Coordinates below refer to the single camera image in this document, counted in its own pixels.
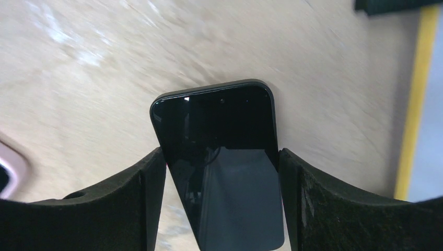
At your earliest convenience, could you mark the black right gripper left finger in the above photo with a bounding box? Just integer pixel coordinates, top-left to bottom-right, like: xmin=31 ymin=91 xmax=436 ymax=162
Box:
xmin=1 ymin=148 xmax=166 ymax=250

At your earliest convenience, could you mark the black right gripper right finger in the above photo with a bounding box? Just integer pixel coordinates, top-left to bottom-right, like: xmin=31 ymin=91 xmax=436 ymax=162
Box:
xmin=279 ymin=149 xmax=442 ymax=250

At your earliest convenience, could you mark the black phone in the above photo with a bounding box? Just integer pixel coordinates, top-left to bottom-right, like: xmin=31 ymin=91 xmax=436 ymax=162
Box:
xmin=149 ymin=79 xmax=285 ymax=250

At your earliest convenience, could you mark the pink phone case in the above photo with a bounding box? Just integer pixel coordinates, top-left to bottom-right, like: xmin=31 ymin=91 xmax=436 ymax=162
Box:
xmin=1 ymin=140 xmax=31 ymax=199

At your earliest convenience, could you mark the yellow framed whiteboard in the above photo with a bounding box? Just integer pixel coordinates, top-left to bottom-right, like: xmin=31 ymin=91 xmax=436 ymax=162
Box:
xmin=354 ymin=0 xmax=443 ymax=203

